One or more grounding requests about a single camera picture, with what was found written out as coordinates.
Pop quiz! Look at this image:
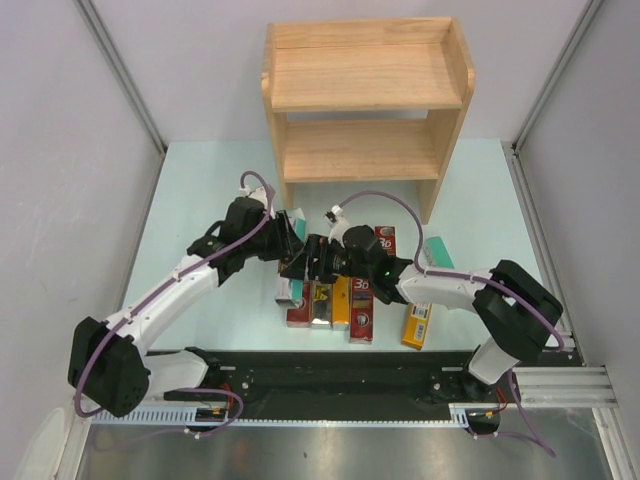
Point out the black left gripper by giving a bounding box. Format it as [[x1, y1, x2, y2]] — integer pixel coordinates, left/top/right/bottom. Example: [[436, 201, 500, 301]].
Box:
[[242, 210, 303, 262]]

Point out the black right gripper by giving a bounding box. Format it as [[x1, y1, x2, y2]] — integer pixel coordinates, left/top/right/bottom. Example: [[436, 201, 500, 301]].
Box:
[[280, 234, 371, 284]]

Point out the silver teal toothpaste box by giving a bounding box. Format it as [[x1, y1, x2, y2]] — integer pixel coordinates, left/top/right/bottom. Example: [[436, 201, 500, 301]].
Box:
[[274, 208, 307, 308]]

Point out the teal toothpaste box with barcode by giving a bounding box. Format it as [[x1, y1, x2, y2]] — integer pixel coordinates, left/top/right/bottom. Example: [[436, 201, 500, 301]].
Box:
[[423, 236, 454, 269]]

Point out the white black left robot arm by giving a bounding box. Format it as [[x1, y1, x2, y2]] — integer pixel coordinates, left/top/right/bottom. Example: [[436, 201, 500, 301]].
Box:
[[68, 197, 306, 417]]

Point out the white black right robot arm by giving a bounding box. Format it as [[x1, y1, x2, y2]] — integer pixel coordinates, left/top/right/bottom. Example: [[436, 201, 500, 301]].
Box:
[[282, 226, 564, 401]]

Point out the wooden two-tier shelf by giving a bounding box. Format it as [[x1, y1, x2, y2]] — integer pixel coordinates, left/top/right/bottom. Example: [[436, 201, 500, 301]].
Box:
[[261, 17, 476, 221]]

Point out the left red 3D toothpaste box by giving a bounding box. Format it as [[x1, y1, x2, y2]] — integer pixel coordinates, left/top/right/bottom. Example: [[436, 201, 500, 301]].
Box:
[[286, 282, 311, 328]]

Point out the red 3d toothpaste box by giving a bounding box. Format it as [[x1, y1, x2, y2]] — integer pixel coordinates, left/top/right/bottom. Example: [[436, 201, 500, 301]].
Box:
[[349, 278, 374, 344], [286, 282, 311, 328], [375, 226, 397, 256]]

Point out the silver yellow toothpaste box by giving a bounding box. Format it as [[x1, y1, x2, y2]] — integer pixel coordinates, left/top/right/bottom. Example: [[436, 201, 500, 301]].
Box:
[[310, 277, 350, 331]]

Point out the middle red 3D toothpaste box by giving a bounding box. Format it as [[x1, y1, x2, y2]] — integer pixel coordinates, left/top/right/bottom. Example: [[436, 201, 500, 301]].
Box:
[[349, 278, 374, 344]]

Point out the upper red 3D toothpaste box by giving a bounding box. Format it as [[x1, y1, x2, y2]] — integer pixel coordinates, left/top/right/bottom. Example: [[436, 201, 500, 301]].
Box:
[[375, 226, 397, 256]]

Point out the yellow toothpaste box with barcode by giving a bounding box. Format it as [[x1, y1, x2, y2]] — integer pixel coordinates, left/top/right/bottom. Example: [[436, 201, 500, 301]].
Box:
[[401, 303, 433, 351]]

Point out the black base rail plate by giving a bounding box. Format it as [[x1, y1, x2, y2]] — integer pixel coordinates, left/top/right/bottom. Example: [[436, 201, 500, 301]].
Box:
[[162, 350, 508, 422]]

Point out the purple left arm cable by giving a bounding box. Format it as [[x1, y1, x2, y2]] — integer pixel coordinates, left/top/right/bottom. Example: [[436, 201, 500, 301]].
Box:
[[73, 171, 277, 419]]

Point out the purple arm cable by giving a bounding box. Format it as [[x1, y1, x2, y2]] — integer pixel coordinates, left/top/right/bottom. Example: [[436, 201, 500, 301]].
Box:
[[73, 171, 277, 419], [333, 191, 566, 351]]

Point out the white slotted cable duct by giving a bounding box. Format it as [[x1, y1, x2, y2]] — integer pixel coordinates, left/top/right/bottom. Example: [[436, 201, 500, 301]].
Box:
[[93, 405, 469, 429]]

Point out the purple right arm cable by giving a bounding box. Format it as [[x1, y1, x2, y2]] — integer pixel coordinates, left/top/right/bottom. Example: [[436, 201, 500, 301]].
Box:
[[333, 191, 566, 351]]

